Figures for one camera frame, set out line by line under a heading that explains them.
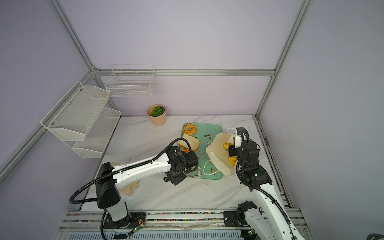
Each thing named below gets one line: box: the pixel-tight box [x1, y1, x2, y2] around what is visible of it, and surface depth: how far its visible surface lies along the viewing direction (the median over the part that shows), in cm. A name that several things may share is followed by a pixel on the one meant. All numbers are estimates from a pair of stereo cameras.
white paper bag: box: [205, 132, 237, 177], surface depth 84 cm
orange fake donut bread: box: [183, 122, 198, 135], surface depth 113 cm
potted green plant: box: [147, 104, 167, 126], surface depth 110 cm
